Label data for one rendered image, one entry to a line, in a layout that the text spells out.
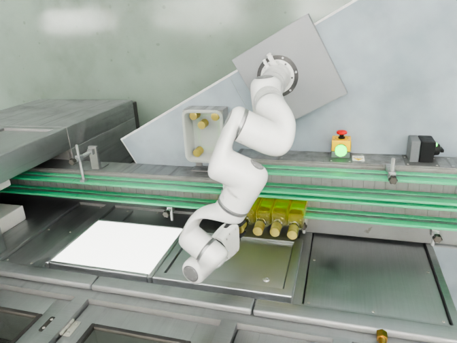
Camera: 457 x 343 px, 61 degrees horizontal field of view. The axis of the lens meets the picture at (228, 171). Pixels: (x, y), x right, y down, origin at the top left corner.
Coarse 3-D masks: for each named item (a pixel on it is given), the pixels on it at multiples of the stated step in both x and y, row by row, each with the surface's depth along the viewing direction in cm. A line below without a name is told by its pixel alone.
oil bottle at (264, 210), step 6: (264, 198) 149; (270, 198) 149; (258, 204) 145; (264, 204) 144; (270, 204) 144; (258, 210) 140; (264, 210) 140; (270, 210) 140; (258, 216) 138; (264, 216) 137; (270, 216) 139; (270, 222) 139
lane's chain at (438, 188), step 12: (348, 168) 144; (276, 180) 154; (288, 180) 153; (300, 180) 151; (312, 180) 150; (324, 180) 149; (336, 180) 147; (348, 180) 146; (360, 180) 145; (432, 192) 139; (444, 192) 138; (456, 192) 137
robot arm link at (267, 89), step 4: (260, 88) 113; (264, 88) 111; (268, 88) 110; (272, 88) 110; (276, 88) 112; (260, 92) 110; (264, 92) 107; (268, 92) 106; (272, 92) 105; (276, 92) 106; (280, 92) 112; (256, 96) 110; (260, 96) 106; (256, 100) 107
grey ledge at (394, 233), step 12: (312, 228) 157; (324, 228) 156; (336, 228) 155; (348, 228) 153; (360, 228) 152; (372, 228) 150; (384, 228) 149; (396, 228) 148; (408, 228) 147; (420, 228) 145; (408, 240) 148; (420, 240) 147; (444, 240) 145; (456, 240) 143
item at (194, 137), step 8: (184, 112) 158; (192, 112) 157; (200, 112) 156; (208, 112) 155; (216, 112) 154; (184, 120) 160; (192, 120) 166; (200, 120) 165; (208, 120) 164; (216, 120) 163; (184, 128) 161; (192, 128) 167; (208, 128) 166; (216, 128) 165; (184, 136) 162; (192, 136) 168; (200, 136) 168; (208, 136) 167; (216, 136) 166; (184, 144) 163; (192, 144) 169; (200, 144) 169; (208, 144) 168; (192, 152) 169; (208, 152) 170; (192, 160) 165; (200, 160) 164; (208, 160) 163
